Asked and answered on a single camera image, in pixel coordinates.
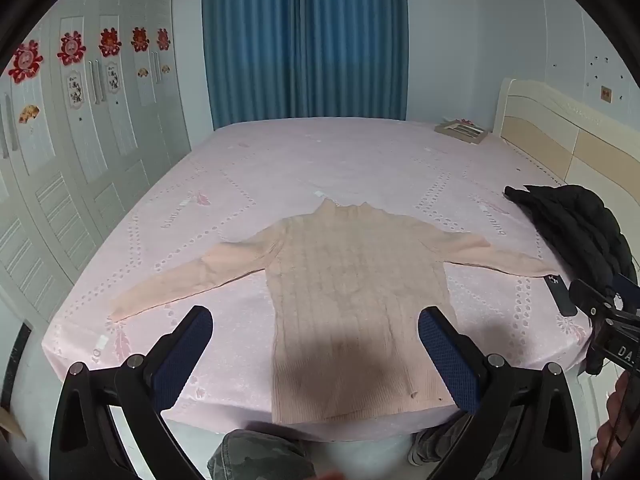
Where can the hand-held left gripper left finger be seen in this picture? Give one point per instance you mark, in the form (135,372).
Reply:
(182,355)

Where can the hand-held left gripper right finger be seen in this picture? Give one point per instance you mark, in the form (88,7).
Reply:
(447,360)

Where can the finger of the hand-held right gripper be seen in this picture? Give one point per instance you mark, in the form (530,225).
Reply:
(590,294)
(627,286)

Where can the peach knitted sweater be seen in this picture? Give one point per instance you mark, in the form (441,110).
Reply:
(350,285)

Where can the person's right hand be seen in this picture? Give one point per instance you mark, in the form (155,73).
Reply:
(607,412)

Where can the black jacket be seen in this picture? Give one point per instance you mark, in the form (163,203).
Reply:
(575,230)

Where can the person's camouflage pants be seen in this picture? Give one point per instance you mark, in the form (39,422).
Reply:
(260,455)

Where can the cream bed headboard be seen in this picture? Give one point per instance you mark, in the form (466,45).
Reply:
(555,125)

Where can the flat cardboard box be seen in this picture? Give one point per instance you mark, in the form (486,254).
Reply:
(461,131)

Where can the white wardrobe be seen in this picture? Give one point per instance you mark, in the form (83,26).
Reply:
(75,160)

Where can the pink patterned bed sheet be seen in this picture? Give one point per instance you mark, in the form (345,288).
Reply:
(310,160)

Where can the red paper decoration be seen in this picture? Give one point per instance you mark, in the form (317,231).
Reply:
(22,60)
(140,39)
(111,42)
(71,49)
(163,39)

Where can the blue curtain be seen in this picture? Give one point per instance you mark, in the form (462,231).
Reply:
(305,40)

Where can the wall socket plate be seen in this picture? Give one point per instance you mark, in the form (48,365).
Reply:
(606,93)

